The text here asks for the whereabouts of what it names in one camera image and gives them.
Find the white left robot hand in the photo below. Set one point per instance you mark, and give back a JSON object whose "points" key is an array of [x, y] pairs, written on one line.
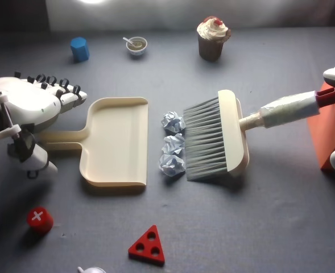
{"points": [[30, 102]]}

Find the cream plastic dustpan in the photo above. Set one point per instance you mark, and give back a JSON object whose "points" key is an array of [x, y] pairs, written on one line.
{"points": [[116, 142]]}

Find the white paper ball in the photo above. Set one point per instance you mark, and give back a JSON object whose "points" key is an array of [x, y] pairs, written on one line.
{"points": [[173, 144], [171, 165], [173, 122]]}

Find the orange foam block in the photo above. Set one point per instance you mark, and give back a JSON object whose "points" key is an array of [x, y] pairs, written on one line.
{"points": [[326, 130]]}

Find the blue hexagonal block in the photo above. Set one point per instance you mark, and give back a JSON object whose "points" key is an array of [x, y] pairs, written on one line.
{"points": [[80, 51]]}

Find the small white toy spoon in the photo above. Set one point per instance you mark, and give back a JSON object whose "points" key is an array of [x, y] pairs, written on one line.
{"points": [[128, 42]]}

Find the small white toy bowl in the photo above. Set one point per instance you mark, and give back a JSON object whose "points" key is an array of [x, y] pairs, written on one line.
{"points": [[137, 50]]}

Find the red cylinder with white cross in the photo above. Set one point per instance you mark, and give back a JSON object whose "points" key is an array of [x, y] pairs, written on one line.
{"points": [[40, 223]]}

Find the toy cupcake with cream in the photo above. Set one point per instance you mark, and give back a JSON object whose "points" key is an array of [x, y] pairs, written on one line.
{"points": [[211, 45]]}

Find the white and blue teacup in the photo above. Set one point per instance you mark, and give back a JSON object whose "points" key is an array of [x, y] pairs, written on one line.
{"points": [[93, 270]]}

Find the grey table cloth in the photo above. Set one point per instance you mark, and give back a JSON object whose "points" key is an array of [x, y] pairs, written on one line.
{"points": [[184, 216]]}

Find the red triangle block with holes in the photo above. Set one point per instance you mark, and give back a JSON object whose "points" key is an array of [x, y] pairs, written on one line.
{"points": [[148, 254]]}

